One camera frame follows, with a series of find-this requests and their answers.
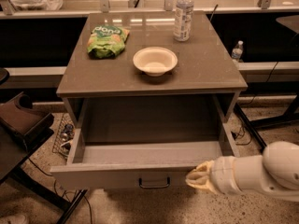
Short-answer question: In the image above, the white paper bowl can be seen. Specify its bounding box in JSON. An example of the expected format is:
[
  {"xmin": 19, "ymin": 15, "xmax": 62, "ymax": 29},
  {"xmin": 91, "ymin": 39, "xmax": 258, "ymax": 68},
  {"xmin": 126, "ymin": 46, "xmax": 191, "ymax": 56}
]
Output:
[{"xmin": 133, "ymin": 47, "xmax": 178, "ymax": 77}]

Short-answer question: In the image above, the green snack bag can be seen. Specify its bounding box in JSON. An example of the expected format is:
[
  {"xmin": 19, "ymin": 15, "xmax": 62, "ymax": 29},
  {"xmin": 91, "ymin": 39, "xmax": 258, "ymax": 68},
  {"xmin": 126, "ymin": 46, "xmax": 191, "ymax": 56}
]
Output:
[{"xmin": 87, "ymin": 25, "xmax": 130, "ymax": 59}]

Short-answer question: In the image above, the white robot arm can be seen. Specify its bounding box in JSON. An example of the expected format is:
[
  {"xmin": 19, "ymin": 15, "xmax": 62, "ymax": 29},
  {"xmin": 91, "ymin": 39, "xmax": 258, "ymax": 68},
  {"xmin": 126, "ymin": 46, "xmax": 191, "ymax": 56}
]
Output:
[{"xmin": 185, "ymin": 141, "xmax": 299, "ymax": 202}]

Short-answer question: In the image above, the dark brown chair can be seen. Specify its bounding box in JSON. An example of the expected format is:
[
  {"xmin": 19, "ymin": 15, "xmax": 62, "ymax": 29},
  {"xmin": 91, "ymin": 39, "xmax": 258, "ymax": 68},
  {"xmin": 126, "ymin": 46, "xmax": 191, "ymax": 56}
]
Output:
[{"xmin": 0, "ymin": 92, "xmax": 86, "ymax": 224}]

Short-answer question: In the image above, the black table leg frame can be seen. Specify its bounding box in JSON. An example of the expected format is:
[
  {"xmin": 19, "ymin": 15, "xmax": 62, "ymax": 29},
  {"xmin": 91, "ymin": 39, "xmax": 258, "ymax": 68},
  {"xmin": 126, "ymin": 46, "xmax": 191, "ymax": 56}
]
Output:
[{"xmin": 234, "ymin": 95, "xmax": 299, "ymax": 151}]

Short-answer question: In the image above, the grey top drawer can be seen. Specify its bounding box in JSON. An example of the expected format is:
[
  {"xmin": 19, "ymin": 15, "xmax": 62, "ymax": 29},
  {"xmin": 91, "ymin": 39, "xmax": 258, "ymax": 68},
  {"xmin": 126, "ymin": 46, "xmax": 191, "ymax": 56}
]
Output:
[{"xmin": 50, "ymin": 94, "xmax": 241, "ymax": 191}]

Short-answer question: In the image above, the grey cabinet with glossy top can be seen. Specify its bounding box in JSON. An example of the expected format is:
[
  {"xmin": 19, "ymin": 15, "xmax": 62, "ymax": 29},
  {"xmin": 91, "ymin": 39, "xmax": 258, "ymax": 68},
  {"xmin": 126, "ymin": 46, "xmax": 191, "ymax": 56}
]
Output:
[{"xmin": 56, "ymin": 10, "xmax": 249, "ymax": 133}]

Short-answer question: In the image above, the clear water bottle on cabinet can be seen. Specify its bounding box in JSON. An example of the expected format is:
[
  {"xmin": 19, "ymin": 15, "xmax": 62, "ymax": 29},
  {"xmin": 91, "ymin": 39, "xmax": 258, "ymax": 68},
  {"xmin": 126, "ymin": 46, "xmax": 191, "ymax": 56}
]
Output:
[{"xmin": 174, "ymin": 0, "xmax": 194, "ymax": 41}]

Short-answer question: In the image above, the small water bottle on ledge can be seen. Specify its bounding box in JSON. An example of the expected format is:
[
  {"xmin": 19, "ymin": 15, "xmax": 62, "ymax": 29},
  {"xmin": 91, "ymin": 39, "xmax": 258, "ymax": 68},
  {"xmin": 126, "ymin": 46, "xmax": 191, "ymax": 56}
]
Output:
[{"xmin": 232, "ymin": 40, "xmax": 244, "ymax": 63}]

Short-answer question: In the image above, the black drawer handle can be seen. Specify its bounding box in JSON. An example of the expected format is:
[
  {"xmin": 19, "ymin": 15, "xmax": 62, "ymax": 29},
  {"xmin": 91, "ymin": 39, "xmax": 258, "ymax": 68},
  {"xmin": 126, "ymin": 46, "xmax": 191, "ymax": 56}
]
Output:
[{"xmin": 138, "ymin": 177, "xmax": 171, "ymax": 189}]

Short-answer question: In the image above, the wire basket with cans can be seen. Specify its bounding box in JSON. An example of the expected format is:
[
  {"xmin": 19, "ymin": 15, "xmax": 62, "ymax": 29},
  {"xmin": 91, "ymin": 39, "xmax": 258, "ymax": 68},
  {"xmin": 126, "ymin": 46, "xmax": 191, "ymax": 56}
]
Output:
[{"xmin": 52, "ymin": 113, "xmax": 75, "ymax": 159}]

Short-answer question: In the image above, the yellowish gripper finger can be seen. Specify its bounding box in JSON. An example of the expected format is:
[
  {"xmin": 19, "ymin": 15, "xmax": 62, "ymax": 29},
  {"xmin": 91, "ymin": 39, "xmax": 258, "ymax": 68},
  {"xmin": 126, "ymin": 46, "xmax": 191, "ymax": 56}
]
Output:
[
  {"xmin": 187, "ymin": 161, "xmax": 214, "ymax": 179},
  {"xmin": 186, "ymin": 177, "xmax": 219, "ymax": 194}
]

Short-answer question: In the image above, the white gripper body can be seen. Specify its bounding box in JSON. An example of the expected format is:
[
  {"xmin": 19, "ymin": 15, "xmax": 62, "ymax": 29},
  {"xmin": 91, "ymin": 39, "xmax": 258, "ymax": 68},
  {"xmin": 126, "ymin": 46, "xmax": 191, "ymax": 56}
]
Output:
[{"xmin": 210, "ymin": 156, "xmax": 242, "ymax": 195}]

